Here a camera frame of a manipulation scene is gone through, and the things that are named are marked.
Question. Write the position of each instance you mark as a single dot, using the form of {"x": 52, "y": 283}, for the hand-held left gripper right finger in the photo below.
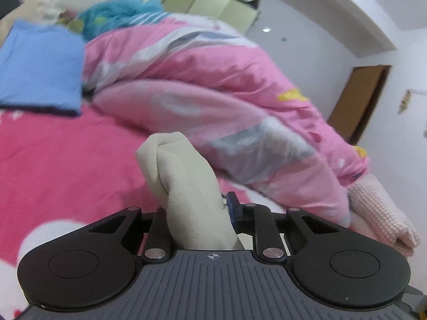
{"x": 231, "y": 208}

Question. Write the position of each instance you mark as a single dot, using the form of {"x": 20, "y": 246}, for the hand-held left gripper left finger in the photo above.
{"x": 156, "y": 236}

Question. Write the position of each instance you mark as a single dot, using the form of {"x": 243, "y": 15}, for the beige zip jacket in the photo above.
{"x": 190, "y": 190}

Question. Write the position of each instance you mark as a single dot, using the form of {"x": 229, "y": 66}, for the pink floral fleece blanket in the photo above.
{"x": 66, "y": 160}

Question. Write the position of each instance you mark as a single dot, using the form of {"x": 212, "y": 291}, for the pink printed quilt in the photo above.
{"x": 216, "y": 90}

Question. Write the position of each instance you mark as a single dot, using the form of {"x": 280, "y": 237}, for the pink checked folded towel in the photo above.
{"x": 380, "y": 206}

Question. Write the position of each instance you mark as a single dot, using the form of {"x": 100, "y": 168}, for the brown wooden door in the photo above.
{"x": 358, "y": 103}

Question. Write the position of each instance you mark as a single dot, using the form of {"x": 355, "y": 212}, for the cream wardrobe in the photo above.
{"x": 213, "y": 3}

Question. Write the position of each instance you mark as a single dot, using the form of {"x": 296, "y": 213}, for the blue folded cloth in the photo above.
{"x": 40, "y": 63}

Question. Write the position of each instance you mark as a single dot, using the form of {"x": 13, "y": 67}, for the dark green cloth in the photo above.
{"x": 8, "y": 1}

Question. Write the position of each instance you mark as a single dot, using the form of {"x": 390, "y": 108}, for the wall hook rail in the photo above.
{"x": 418, "y": 90}

